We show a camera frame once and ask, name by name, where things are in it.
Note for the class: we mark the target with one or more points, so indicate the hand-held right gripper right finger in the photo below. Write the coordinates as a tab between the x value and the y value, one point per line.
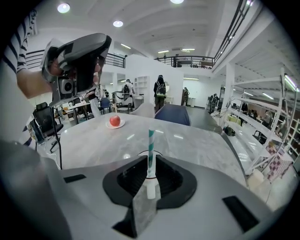
175	185

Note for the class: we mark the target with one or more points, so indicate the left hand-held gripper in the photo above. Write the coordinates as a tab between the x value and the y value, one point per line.
82	70

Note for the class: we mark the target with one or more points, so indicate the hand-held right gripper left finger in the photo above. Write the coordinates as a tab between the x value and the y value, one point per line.
126	180

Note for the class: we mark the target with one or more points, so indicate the teal white striped straw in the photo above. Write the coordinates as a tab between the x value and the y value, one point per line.
151	150

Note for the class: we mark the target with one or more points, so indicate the person's left forearm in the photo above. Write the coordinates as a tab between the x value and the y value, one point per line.
32	83

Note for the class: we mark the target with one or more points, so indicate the person's left hand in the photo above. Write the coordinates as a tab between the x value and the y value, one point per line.
55	66

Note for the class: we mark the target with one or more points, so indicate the black stair railing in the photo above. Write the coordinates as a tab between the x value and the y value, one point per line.
116	61

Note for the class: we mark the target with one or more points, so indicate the white desk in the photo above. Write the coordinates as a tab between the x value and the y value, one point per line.
77	106

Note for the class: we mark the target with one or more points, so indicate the small blue chair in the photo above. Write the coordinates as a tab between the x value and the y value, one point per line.
105	104

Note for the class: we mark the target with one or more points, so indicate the white plate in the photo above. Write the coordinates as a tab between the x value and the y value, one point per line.
122	125

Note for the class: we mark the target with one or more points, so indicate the round ceiling light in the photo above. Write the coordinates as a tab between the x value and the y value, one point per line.
177	1
117	23
63	8

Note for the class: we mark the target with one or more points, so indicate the red apple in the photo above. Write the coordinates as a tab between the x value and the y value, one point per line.
114	120

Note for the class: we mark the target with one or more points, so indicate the white bookshelf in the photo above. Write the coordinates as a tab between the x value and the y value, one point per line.
142	84

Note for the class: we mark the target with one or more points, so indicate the black office chair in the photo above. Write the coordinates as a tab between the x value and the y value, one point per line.
44	124

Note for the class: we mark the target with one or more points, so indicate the striped shirt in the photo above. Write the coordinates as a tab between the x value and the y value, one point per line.
16	47

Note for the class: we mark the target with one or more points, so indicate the light grey chair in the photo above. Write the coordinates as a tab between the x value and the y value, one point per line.
144	110

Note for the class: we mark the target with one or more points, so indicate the black bag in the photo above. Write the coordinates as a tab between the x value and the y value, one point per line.
229	131

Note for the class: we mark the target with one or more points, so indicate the white metal shelving rack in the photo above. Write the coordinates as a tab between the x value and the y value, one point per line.
257	122

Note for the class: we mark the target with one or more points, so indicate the black mezzanine railing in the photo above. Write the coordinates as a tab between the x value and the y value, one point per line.
187	61

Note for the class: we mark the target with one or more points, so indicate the checkered mat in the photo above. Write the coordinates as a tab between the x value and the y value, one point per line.
280	165

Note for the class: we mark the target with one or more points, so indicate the black slanted railing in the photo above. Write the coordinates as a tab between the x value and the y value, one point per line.
232	30

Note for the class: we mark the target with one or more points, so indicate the wooden frame chair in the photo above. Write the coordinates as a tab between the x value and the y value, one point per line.
125	104

